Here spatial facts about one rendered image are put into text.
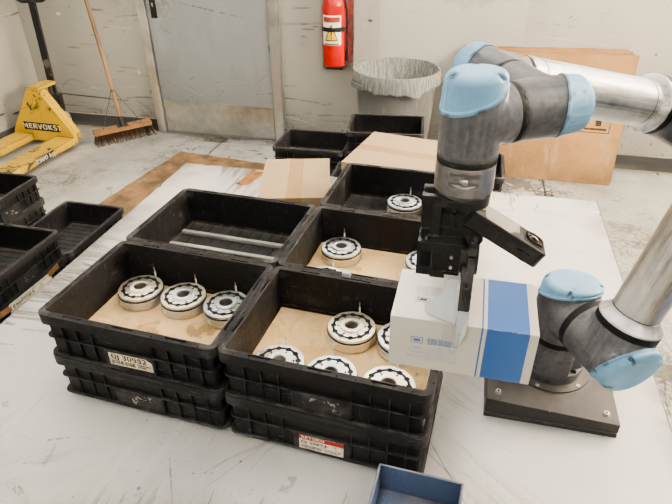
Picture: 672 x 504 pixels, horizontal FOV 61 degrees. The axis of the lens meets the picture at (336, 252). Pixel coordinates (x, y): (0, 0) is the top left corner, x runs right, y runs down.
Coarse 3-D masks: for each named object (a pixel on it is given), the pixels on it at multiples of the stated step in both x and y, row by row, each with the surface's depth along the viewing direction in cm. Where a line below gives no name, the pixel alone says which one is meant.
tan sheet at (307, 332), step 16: (288, 320) 126; (304, 320) 126; (320, 320) 126; (272, 336) 122; (288, 336) 122; (304, 336) 122; (320, 336) 121; (256, 352) 117; (304, 352) 117; (320, 352) 117; (336, 352) 117; (368, 352) 117; (368, 368) 113; (400, 368) 113; (416, 368) 113; (416, 384) 109
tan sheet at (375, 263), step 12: (372, 252) 150; (384, 252) 150; (312, 264) 145; (324, 264) 145; (360, 264) 145; (372, 264) 145; (384, 264) 145; (396, 264) 145; (384, 276) 140; (396, 276) 140
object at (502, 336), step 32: (416, 288) 84; (480, 288) 84; (512, 288) 84; (416, 320) 78; (480, 320) 78; (512, 320) 78; (416, 352) 82; (448, 352) 80; (480, 352) 79; (512, 352) 77
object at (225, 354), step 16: (272, 272) 125; (288, 272) 125; (304, 272) 124; (320, 272) 124; (384, 288) 120; (256, 304) 116; (240, 320) 111; (224, 352) 103; (240, 352) 103; (256, 368) 102; (272, 368) 101; (288, 368) 100; (304, 368) 99; (320, 368) 99; (336, 384) 98; (352, 384) 97; (368, 384) 96; (384, 384) 96; (432, 384) 96; (400, 400) 96; (416, 400) 94; (432, 400) 95
